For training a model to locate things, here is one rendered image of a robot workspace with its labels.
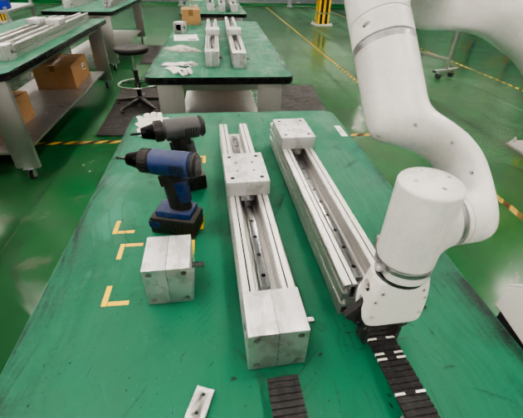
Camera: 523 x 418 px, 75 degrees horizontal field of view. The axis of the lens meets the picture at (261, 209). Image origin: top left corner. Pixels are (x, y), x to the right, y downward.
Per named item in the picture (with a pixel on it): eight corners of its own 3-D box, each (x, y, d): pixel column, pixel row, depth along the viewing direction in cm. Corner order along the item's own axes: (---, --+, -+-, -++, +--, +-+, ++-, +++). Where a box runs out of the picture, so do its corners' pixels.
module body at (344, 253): (384, 308, 69) (394, 279, 64) (337, 313, 68) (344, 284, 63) (294, 142, 133) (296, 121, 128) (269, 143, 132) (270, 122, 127)
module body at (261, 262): (293, 319, 67) (296, 289, 62) (242, 325, 65) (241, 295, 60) (246, 144, 131) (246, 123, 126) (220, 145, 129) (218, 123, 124)
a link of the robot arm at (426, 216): (418, 232, 55) (366, 240, 54) (446, 160, 48) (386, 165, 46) (452, 269, 49) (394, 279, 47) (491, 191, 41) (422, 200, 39)
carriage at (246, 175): (269, 202, 89) (270, 180, 85) (227, 206, 88) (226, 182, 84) (260, 172, 102) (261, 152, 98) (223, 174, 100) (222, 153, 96)
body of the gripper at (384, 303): (380, 286, 49) (364, 333, 55) (446, 279, 50) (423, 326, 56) (360, 250, 55) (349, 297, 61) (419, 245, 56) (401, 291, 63)
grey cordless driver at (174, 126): (211, 188, 105) (206, 119, 92) (144, 201, 98) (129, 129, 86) (205, 177, 110) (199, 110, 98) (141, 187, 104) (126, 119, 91)
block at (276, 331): (318, 360, 60) (325, 328, 54) (247, 370, 58) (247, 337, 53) (305, 318, 67) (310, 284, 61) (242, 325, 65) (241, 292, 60)
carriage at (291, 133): (313, 155, 112) (315, 136, 108) (281, 157, 110) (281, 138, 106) (301, 135, 124) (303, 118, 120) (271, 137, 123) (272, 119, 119)
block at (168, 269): (206, 299, 70) (202, 266, 65) (149, 304, 69) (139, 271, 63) (205, 264, 78) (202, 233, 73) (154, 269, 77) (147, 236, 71)
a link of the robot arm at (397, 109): (432, 60, 57) (468, 241, 54) (343, 64, 54) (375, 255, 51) (474, 26, 48) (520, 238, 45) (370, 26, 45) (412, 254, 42)
